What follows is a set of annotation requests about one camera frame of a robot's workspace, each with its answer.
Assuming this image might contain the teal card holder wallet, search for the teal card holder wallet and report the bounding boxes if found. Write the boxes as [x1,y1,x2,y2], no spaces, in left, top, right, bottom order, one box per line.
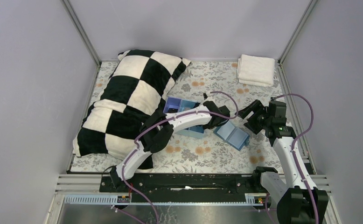
[214,121,250,151]

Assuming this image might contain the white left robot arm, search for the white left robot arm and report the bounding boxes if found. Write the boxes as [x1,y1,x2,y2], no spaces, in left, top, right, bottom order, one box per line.
[110,100,233,188]

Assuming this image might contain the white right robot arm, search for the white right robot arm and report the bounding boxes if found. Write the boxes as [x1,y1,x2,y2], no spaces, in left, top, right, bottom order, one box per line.
[238,100,329,224]

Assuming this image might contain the folded white towel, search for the folded white towel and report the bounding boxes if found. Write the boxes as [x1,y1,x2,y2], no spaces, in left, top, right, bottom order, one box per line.
[237,54,275,87]

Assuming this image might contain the blue three-compartment tray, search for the blue three-compartment tray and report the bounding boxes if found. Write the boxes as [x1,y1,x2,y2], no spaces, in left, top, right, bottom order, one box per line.
[163,97,204,139]

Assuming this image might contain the black white checkered pillow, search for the black white checkered pillow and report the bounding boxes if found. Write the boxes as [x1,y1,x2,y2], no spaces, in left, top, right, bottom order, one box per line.
[72,49,191,173]

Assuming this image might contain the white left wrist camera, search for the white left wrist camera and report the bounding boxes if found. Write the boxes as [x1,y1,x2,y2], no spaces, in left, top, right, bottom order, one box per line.
[201,93,215,106]

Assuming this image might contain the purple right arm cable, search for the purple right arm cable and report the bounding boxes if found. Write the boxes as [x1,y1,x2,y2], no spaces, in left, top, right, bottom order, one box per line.
[263,93,320,224]

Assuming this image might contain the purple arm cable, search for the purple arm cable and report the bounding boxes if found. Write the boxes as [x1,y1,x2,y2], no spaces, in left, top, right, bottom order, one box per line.
[263,93,320,224]
[119,91,239,224]

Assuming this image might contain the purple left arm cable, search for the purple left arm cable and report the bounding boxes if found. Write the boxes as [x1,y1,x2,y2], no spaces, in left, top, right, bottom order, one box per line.
[119,91,239,224]

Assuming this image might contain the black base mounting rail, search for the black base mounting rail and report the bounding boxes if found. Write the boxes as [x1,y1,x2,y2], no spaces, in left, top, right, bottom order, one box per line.
[99,166,277,203]

